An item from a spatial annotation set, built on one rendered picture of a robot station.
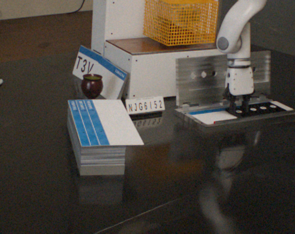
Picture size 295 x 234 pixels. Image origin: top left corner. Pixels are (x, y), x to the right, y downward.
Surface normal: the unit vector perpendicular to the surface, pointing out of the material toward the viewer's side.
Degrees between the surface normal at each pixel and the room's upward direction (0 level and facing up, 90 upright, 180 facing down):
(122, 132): 0
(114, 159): 90
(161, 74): 90
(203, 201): 0
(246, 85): 76
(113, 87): 69
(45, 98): 0
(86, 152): 90
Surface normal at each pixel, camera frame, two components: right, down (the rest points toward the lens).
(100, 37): -0.86, 0.11
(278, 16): -0.71, 0.20
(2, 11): 0.70, 0.30
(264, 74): 0.51, 0.15
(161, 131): 0.07, -0.93
